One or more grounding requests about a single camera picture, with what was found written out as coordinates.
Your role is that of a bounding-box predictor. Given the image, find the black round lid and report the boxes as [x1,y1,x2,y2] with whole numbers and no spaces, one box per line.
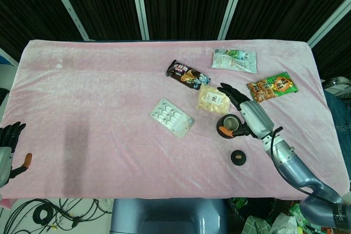
[230,149,247,165]

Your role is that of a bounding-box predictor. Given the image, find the rubbish bin with wrappers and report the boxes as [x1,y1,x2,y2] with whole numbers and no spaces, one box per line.
[229,197,319,234]

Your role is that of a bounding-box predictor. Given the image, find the white green flat packet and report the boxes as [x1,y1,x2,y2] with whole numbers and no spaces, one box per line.
[210,48,258,74]

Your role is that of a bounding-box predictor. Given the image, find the clear bag of yellow snacks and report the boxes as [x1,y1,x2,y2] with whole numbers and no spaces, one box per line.
[197,84,231,115]

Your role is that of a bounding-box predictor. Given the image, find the black coiled cables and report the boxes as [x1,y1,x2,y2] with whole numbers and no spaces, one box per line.
[8,197,114,234]

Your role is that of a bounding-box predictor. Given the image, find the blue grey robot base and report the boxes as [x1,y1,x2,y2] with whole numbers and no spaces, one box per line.
[109,198,228,234]

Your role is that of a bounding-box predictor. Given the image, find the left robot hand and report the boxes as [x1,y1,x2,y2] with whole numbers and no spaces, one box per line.
[0,122,33,188]

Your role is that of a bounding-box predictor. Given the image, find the blue jeans fabric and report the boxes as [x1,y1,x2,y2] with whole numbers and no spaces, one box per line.
[323,76,351,174]

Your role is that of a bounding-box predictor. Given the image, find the white blister pack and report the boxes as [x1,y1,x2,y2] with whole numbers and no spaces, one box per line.
[149,98,195,138]

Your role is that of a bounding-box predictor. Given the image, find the brown chocolate snack packet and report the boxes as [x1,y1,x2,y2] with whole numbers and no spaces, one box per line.
[165,59,212,90]

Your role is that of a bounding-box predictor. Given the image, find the green orange snack bag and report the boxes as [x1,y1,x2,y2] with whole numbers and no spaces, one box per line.
[246,71,299,104]

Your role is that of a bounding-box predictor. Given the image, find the pink velvet table cloth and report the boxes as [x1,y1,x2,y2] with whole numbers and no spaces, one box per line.
[0,38,351,199]

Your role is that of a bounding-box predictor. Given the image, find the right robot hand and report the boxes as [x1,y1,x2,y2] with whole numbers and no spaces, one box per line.
[217,83,275,139]

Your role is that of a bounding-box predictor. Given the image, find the black cylindrical cup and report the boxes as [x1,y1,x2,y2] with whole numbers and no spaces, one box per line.
[216,113,244,138]

